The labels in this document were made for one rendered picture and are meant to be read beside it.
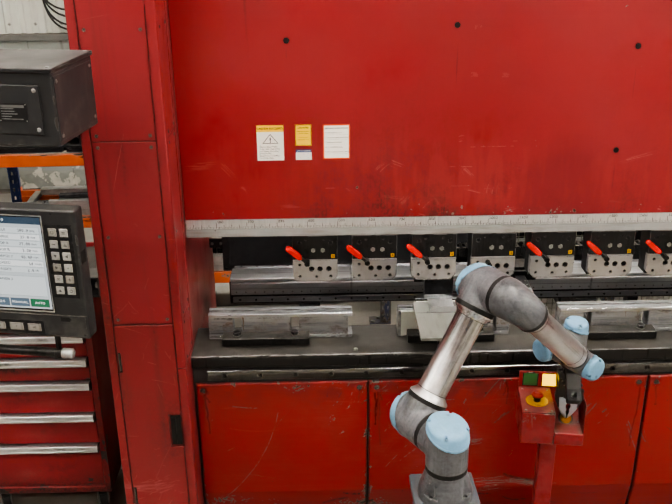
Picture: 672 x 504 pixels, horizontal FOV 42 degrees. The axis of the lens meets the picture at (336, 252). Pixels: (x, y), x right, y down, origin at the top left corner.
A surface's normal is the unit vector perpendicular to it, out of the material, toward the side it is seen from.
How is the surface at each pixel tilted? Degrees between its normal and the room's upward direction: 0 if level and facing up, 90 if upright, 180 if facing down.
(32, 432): 90
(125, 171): 90
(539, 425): 90
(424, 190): 90
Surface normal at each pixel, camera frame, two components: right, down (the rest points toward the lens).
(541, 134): 0.03, 0.39
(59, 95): 0.99, 0.05
